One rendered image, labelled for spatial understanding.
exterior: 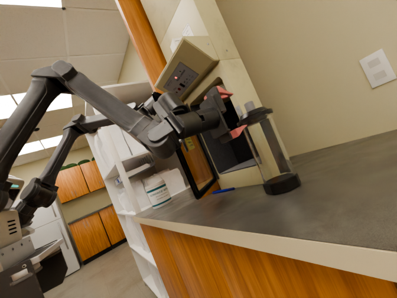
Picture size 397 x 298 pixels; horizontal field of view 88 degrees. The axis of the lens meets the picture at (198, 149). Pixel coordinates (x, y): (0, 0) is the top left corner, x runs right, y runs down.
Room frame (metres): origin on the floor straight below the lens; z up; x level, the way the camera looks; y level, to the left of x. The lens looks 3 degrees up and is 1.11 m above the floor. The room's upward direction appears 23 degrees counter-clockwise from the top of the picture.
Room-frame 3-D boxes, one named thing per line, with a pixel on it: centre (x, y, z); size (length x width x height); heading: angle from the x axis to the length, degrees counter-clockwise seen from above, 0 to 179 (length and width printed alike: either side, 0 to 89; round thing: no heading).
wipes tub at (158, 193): (1.33, 0.35, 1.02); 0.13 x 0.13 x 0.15
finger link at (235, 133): (0.56, -0.11, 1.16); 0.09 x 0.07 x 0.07; 122
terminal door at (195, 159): (0.83, 0.03, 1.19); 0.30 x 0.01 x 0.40; 163
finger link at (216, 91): (0.56, -0.11, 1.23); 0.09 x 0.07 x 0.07; 122
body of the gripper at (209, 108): (0.52, -0.05, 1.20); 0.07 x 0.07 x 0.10; 32
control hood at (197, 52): (0.82, -0.06, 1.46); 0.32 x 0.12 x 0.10; 32
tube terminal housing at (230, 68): (0.92, -0.21, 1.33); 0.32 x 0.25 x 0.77; 32
